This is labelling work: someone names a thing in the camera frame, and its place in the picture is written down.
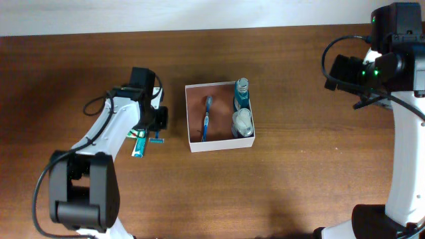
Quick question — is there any blue white toothbrush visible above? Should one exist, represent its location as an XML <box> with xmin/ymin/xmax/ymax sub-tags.
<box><xmin>201</xmin><ymin>96</ymin><xmax>213</xmax><ymax>142</ymax></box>

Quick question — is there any blue hand soap pump bottle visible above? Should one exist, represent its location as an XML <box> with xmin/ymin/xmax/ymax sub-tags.
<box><xmin>231</xmin><ymin>108</ymin><xmax>254</xmax><ymax>138</ymax></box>

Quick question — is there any teal mouthwash bottle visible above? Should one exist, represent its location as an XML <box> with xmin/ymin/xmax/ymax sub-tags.
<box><xmin>234</xmin><ymin>78</ymin><xmax>249</xmax><ymax>112</ymax></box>

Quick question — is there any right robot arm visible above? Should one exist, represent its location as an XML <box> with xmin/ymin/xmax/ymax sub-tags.
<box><xmin>313</xmin><ymin>2</ymin><xmax>424</xmax><ymax>239</ymax></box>

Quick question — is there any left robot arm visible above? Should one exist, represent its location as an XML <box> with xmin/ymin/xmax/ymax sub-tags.
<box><xmin>48</xmin><ymin>67</ymin><xmax>168</xmax><ymax>238</ymax></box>

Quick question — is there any green Dettol soap box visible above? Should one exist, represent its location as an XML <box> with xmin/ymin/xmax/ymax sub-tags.
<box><xmin>127</xmin><ymin>129</ymin><xmax>139</xmax><ymax>138</ymax></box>

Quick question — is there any green toothpaste tube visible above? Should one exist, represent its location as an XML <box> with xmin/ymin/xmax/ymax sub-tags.
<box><xmin>131</xmin><ymin>131</ymin><xmax>146</xmax><ymax>158</ymax></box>

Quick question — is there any white cardboard box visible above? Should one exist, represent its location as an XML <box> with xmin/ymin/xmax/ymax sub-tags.
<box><xmin>185</xmin><ymin>82</ymin><xmax>256</xmax><ymax>153</ymax></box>

